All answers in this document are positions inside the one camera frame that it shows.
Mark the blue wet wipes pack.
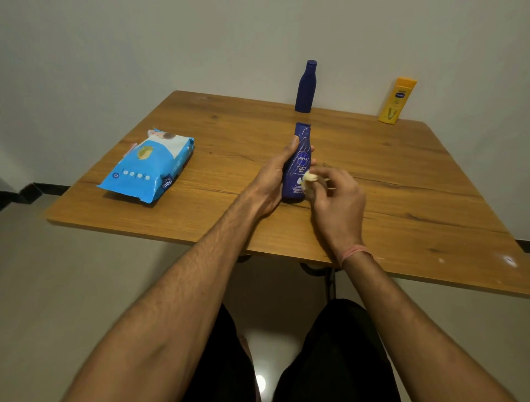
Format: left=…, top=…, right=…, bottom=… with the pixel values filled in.
left=96, top=128, right=196, bottom=204

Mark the dark blue striped bottle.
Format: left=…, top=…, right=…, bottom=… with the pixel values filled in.
left=294, top=59, right=319, bottom=114

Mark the pink thread wristband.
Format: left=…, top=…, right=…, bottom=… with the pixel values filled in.
left=337, top=244, right=377, bottom=269

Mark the person's right hand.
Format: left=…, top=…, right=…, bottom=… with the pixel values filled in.
left=301, top=165, right=368, bottom=265

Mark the yellow bottle orange cap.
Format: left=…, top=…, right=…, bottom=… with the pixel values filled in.
left=377, top=76, right=418, bottom=125

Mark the white wet wipe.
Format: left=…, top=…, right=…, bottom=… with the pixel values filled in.
left=300, top=171, right=320, bottom=194

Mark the black door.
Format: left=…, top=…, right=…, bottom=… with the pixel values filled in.
left=0, top=190, right=20, bottom=213

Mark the person's left forearm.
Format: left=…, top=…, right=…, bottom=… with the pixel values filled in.
left=61, top=194, right=266, bottom=402

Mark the wooden table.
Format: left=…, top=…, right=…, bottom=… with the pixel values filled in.
left=44, top=89, right=530, bottom=299

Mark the dark blue bottle white print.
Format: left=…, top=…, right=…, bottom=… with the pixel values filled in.
left=281, top=121, right=312, bottom=204

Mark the person's left hand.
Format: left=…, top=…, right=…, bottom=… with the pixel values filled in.
left=245, top=135, right=319, bottom=219

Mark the person's right forearm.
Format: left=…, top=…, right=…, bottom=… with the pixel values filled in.
left=342, top=252, right=518, bottom=402

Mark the black baseboard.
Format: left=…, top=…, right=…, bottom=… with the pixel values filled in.
left=15, top=182, right=71, bottom=205

